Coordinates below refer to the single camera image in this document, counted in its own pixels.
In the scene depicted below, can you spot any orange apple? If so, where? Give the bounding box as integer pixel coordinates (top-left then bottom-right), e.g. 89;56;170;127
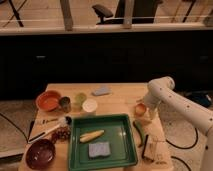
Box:
135;103;147;117

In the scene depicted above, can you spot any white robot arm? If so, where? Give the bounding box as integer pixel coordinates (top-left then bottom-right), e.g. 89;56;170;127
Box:
142;76;213;171

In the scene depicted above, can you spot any white paper cup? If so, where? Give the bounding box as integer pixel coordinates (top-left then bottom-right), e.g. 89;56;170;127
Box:
82;99;98;114

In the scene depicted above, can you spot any green cup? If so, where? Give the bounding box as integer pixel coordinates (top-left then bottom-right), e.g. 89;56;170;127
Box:
75;93;87;106

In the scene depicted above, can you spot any green cucumber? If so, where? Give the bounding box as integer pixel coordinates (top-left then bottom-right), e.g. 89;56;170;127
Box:
133;120;145;147

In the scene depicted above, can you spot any wooden scrub brush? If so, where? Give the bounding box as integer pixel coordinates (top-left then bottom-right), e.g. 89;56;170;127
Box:
141;135;158;162

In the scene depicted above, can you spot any green plastic tray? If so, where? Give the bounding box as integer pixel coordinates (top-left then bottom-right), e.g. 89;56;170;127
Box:
68;114;138;171

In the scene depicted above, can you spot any blue sponge in tray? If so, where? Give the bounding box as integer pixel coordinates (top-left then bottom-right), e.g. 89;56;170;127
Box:
89;142;111;158

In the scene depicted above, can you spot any yellow corn cob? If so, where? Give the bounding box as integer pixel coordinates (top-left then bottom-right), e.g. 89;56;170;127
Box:
80;130;104;143

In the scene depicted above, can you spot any white dish brush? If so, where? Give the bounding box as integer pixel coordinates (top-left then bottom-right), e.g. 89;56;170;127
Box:
28;116;72;144

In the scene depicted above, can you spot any red grapes bunch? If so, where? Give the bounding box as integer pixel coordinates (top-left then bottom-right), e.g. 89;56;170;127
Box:
51;127;70;143

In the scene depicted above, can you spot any metal can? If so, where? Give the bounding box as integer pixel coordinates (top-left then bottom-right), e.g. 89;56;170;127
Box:
59;96;71;113

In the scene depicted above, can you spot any black office chair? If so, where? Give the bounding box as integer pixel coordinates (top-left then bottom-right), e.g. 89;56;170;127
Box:
92;0;164;25

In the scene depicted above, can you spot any orange bowl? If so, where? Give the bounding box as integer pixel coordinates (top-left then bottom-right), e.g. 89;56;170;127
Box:
35;90;61;112

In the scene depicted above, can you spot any dark red bowl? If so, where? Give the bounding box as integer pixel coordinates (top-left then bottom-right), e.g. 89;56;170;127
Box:
25;139;56;170

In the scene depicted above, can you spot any black cable right floor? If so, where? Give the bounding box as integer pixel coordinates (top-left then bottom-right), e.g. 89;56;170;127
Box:
165;126;200;150

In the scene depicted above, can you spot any black cable floor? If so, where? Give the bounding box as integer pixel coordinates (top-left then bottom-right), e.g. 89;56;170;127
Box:
0;113;29;143
165;126;200;150

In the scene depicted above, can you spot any black cable left floor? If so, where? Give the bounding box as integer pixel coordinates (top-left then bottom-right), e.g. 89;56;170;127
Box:
0;113;29;143

